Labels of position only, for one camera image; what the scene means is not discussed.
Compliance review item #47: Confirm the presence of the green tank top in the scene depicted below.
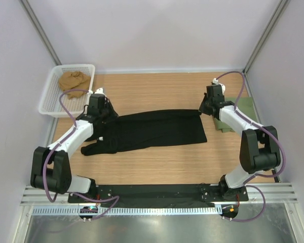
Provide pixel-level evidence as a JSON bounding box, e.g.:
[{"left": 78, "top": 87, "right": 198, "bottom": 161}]
[{"left": 213, "top": 97, "right": 258, "bottom": 133}]

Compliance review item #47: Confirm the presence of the black tank top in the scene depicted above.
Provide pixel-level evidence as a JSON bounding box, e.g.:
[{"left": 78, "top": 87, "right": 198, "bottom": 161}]
[{"left": 81, "top": 109, "right": 207, "bottom": 156}]

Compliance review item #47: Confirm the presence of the white plastic basket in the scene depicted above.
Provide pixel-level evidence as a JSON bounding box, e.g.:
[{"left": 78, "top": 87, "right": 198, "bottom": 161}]
[{"left": 38, "top": 64, "right": 95, "bottom": 118}]

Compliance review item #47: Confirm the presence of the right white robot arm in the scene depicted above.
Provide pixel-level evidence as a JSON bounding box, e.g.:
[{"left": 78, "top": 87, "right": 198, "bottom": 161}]
[{"left": 199, "top": 84, "right": 281, "bottom": 200}]

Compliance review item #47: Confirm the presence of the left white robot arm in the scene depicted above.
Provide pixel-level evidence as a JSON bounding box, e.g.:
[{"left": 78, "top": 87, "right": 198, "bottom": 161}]
[{"left": 30, "top": 88, "right": 118, "bottom": 203}]

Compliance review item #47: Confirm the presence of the orange garment in basket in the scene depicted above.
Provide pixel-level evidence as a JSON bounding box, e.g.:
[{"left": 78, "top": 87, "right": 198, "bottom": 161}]
[{"left": 58, "top": 71, "right": 91, "bottom": 99}]

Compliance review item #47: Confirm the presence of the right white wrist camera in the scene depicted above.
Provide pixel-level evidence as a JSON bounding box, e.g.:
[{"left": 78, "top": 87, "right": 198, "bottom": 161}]
[{"left": 212, "top": 78, "right": 226, "bottom": 94}]

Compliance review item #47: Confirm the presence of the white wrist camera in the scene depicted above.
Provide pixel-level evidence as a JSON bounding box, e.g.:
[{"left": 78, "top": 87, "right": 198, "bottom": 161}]
[
  {"left": 212, "top": 78, "right": 226, "bottom": 94},
  {"left": 87, "top": 88, "right": 105, "bottom": 95}
]

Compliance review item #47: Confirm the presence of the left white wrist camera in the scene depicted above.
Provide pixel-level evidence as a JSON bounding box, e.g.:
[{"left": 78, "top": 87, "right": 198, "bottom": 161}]
[{"left": 87, "top": 88, "right": 105, "bottom": 95}]

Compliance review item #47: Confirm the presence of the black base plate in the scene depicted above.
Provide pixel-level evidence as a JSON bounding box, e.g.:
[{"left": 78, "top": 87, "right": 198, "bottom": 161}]
[{"left": 81, "top": 183, "right": 249, "bottom": 203}]

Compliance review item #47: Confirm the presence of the slotted grey cable duct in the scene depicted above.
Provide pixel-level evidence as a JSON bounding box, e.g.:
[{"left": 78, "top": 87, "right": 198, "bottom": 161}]
[{"left": 32, "top": 205, "right": 222, "bottom": 216}]

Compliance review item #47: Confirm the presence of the aluminium frame rail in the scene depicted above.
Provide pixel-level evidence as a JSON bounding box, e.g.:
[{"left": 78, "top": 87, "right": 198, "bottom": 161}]
[{"left": 20, "top": 183, "right": 298, "bottom": 206}]

